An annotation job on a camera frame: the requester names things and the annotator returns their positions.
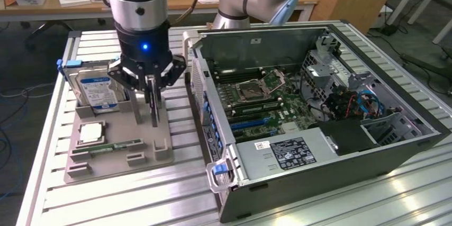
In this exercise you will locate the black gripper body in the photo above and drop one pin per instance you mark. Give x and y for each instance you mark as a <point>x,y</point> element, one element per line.
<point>142,48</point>

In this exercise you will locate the slim graphics card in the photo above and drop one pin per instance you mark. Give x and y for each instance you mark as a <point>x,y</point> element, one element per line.
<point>154,115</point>

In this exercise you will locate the hard disk with blue label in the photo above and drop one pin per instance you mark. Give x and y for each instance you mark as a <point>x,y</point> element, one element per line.
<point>94,91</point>

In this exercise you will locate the blue slot retention clip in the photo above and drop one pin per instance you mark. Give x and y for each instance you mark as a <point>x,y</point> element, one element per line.
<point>213,128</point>
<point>216,137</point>
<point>209,118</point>
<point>204,101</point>
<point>218,147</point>

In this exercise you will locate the blue disk caddy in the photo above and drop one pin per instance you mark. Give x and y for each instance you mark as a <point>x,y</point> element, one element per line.
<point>73,63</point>

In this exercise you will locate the grey parts rack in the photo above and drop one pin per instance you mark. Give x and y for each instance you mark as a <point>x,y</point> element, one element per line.
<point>116,133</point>

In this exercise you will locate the silver CPU chip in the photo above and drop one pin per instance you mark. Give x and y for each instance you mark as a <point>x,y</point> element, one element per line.
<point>90,133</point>

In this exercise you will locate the CPU socket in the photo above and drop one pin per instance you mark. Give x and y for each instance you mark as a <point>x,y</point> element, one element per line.
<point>252,91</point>

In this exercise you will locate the green RAM stick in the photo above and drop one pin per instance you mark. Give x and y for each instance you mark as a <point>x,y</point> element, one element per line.
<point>112,147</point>

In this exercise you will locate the RAM stick with white label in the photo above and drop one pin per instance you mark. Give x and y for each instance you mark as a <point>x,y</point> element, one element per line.
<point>257,107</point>

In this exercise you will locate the black office chair base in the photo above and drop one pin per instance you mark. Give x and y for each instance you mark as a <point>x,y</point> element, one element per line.
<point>45,28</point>

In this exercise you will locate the long expansion slot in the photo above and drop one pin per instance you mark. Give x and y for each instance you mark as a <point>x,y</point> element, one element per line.
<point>246,125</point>

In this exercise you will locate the wooden desk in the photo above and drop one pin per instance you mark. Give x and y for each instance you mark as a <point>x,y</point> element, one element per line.
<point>52,10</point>

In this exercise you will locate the green motherboard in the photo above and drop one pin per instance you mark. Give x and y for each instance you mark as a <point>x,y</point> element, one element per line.
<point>282,109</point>

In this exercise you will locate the blue case release latch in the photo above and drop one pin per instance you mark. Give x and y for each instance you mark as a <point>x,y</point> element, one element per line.
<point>217,170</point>

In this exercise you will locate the grey power supply unit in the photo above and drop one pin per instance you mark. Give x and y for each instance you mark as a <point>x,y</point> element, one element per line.
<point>253,159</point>

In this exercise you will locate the perforated metal drive cage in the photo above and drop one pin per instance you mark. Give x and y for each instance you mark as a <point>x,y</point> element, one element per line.
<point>317,83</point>

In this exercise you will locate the orange box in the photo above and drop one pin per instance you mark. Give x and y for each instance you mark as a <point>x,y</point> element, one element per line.
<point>6,1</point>

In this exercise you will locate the open dark PC case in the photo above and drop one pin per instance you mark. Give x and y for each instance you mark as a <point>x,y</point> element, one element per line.
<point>317,183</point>

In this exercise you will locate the black power adapter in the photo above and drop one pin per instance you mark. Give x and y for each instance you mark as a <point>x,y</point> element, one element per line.
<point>389,30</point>

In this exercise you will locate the grey metal disk bay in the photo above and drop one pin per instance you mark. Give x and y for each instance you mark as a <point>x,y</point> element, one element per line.
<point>388,128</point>

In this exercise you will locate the black chair leg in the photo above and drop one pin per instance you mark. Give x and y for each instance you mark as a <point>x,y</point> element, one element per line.
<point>426,64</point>

